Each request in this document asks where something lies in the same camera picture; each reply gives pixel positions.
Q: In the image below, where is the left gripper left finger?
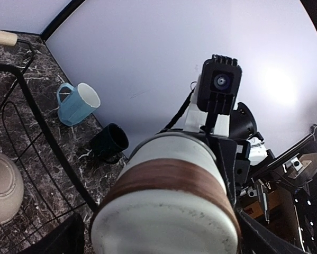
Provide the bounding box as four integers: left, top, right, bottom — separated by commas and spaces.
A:
23, 213, 85, 254

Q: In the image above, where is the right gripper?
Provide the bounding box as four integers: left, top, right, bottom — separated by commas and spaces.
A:
160, 102, 264, 208

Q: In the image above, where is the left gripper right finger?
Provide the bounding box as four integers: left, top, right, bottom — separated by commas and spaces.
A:
236, 208, 307, 254

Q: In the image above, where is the white cup brown band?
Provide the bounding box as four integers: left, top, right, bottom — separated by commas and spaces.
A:
89, 132, 241, 253

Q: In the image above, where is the beige ceramic bowl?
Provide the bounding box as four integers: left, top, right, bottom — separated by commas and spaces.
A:
0, 152, 24, 224

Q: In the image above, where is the dark green mug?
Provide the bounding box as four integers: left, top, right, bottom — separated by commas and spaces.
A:
89, 123, 129, 165

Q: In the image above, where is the light blue faceted mug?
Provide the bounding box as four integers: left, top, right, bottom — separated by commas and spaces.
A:
56, 83, 101, 126

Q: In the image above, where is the black wire dish rack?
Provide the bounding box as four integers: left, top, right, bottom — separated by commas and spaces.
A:
0, 31, 97, 241

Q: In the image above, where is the black right frame post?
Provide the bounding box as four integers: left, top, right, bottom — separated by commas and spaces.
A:
40, 0, 85, 42

